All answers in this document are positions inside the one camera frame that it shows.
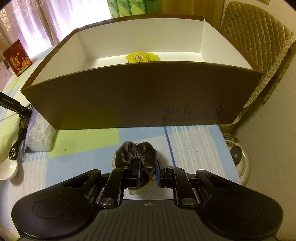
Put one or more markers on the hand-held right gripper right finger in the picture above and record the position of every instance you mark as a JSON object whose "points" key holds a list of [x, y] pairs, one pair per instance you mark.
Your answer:
{"points": [[158, 173]]}

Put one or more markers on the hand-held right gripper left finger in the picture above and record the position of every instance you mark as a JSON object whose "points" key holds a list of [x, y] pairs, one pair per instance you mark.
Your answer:
{"points": [[138, 172]]}

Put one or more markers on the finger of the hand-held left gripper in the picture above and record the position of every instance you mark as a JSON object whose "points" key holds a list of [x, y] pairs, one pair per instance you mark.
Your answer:
{"points": [[24, 111]]}

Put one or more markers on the dark velvet scrunchie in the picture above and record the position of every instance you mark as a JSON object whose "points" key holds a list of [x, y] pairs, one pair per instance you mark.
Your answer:
{"points": [[127, 153]]}

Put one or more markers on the clear box of floss picks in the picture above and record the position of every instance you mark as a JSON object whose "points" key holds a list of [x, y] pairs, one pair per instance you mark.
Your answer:
{"points": [[40, 136]]}

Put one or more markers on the white ceramic spoon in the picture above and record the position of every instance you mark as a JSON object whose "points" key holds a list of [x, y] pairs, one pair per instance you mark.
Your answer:
{"points": [[7, 169]]}

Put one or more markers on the brown cardboard box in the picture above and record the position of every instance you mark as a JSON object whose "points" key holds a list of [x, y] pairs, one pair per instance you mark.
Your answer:
{"points": [[115, 99]]}

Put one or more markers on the yellow snack packet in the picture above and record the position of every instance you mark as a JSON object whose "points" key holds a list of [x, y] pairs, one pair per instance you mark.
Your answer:
{"points": [[141, 57]]}

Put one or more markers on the red printed box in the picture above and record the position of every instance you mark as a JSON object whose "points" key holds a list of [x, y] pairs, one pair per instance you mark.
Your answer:
{"points": [[17, 58]]}

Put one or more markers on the white round appliance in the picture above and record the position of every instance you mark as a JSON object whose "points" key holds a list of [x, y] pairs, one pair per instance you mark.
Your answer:
{"points": [[240, 160]]}

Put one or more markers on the pink sheer curtain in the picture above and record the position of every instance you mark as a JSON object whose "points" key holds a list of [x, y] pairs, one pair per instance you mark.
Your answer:
{"points": [[46, 20]]}

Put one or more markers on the green tissue multipack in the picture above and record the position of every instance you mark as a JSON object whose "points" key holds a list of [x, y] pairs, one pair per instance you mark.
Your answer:
{"points": [[134, 7]]}

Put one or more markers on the wooden door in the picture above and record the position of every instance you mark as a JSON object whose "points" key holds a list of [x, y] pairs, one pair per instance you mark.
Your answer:
{"points": [[192, 8]]}

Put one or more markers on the chair with quilted cover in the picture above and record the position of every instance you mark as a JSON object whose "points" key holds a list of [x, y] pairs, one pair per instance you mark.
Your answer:
{"points": [[254, 34]]}

